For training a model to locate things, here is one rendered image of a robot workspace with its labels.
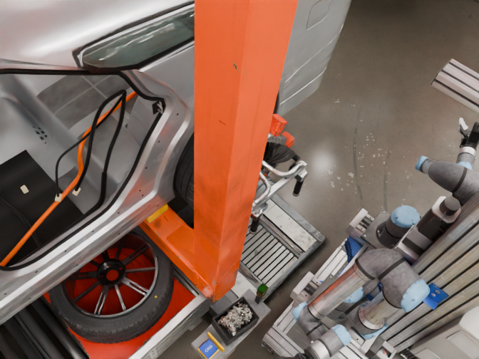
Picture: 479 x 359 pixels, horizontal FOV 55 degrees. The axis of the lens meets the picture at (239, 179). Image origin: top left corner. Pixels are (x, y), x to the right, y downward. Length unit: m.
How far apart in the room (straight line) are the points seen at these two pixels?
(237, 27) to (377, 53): 3.77
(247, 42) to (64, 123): 1.68
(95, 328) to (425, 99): 3.30
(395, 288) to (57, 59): 1.33
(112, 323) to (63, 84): 1.28
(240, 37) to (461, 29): 4.51
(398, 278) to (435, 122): 2.77
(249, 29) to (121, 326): 1.85
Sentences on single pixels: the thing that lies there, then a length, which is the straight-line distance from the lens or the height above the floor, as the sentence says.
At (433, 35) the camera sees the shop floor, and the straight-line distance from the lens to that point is 5.16.
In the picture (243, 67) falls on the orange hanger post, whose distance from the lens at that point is 1.02.
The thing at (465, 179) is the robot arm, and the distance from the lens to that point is 2.01.
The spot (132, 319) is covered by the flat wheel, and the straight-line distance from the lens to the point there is 2.50.
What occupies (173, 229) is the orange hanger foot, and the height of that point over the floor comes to 0.68.
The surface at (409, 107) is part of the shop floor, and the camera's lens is 4.31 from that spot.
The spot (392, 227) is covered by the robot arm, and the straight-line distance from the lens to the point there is 2.35.
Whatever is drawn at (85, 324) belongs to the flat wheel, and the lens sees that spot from 2.53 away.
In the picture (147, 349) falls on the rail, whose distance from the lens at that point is 2.57.
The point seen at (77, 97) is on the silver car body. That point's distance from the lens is 2.60.
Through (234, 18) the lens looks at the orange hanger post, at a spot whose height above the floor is 2.30.
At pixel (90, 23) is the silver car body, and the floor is 1.89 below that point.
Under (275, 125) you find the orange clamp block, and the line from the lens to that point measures 2.30.
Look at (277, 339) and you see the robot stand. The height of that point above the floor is 0.23.
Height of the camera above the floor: 2.89
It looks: 57 degrees down
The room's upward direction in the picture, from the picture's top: 9 degrees clockwise
